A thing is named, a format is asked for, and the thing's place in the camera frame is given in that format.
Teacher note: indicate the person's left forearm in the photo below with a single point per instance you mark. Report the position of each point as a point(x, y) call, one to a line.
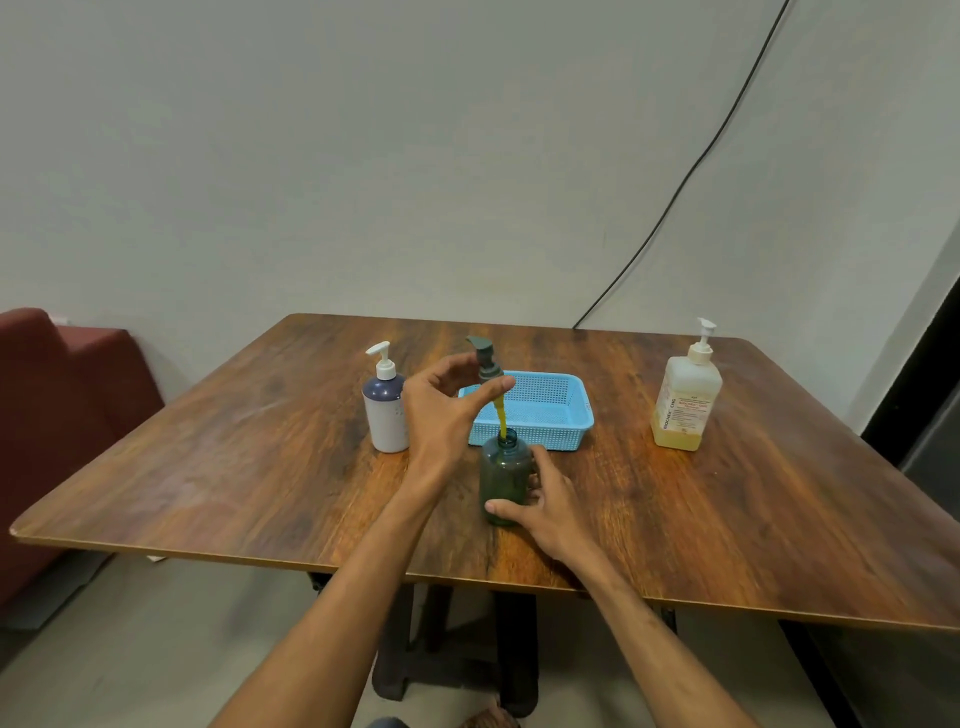
point(352, 600)

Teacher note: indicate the person's left hand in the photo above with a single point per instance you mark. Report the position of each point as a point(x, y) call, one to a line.
point(431, 427)

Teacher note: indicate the dark door frame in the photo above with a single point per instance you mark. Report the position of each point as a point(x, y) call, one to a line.
point(930, 390)

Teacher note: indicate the red sofa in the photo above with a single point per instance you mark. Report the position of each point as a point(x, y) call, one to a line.
point(60, 405)

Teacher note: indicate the white and navy pump bottle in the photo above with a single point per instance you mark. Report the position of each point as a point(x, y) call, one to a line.
point(384, 420)

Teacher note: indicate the green pump head yellow tube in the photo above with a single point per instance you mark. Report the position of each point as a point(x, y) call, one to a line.
point(491, 371)

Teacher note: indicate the person's left thumb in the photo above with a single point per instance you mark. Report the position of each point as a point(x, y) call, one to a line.
point(487, 394)

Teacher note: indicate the person's right forearm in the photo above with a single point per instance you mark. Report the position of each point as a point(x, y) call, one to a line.
point(652, 645)

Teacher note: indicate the person's right thumb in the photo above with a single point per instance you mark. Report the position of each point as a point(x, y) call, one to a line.
point(506, 511)

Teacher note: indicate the green transparent plastic bottle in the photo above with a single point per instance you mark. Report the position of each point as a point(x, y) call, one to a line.
point(504, 472)

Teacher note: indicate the black table base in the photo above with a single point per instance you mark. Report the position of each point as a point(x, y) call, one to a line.
point(517, 645)

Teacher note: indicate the person's right hand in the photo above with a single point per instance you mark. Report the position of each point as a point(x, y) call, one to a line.
point(551, 517)

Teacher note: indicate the blue plastic basket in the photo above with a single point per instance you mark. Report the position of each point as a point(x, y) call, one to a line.
point(551, 411)

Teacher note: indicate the yellow liquid pump bottle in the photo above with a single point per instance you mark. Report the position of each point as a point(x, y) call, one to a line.
point(686, 405)

